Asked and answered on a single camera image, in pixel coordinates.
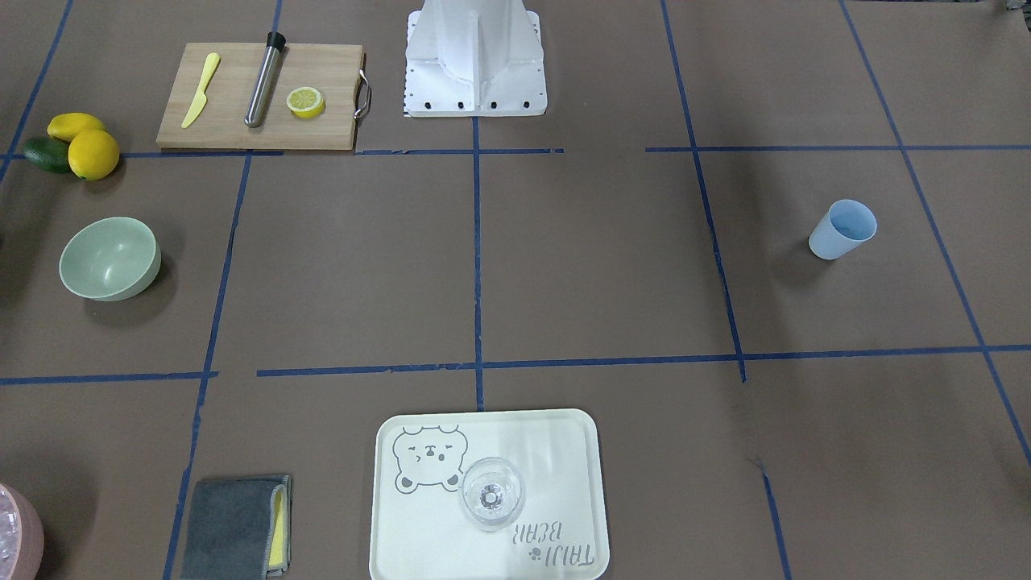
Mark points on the light blue plastic cup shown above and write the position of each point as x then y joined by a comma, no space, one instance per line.
845,226

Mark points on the green bowl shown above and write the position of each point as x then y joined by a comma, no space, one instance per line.
110,260

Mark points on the pink bowl of ice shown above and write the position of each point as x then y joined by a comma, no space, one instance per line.
22,536

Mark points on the clear wine glass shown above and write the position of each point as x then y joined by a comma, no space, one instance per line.
492,494

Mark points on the cream bear tray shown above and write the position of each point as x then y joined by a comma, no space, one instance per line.
418,526

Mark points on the lemon half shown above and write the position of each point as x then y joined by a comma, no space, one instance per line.
306,102

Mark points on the steel muddler black cap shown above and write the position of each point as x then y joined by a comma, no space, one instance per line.
264,83

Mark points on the wooden cutting board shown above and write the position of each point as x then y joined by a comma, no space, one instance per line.
334,69

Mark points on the grey folded cloth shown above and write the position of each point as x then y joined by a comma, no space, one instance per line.
239,528

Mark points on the yellow plastic knife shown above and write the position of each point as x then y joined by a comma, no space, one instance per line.
200,98

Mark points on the yellow lemon front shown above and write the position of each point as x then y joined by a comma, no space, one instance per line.
93,154

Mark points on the yellow lemon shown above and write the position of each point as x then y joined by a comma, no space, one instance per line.
93,154
66,127

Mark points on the yellow lemon back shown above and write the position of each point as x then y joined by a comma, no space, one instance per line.
66,127

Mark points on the green avocado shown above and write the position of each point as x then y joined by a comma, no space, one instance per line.
48,154

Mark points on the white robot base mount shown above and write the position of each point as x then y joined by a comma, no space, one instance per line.
474,59

